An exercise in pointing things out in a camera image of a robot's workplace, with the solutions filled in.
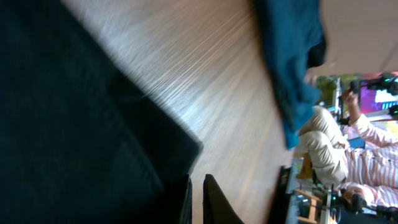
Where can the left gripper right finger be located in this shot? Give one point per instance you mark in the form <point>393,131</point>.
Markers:
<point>216,208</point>

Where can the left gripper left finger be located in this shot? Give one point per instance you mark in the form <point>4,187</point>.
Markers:
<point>183,201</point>

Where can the black shorts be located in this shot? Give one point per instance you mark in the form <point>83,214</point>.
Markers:
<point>80,143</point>

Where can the person in striped shirt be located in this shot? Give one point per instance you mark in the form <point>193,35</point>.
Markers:
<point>370,174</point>

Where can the blue t-shirt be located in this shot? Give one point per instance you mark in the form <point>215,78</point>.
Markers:
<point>293,40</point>

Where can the background robot equipment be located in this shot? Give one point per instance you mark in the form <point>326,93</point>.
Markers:
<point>377,96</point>

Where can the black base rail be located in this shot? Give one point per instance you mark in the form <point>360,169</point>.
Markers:
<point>284,208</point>

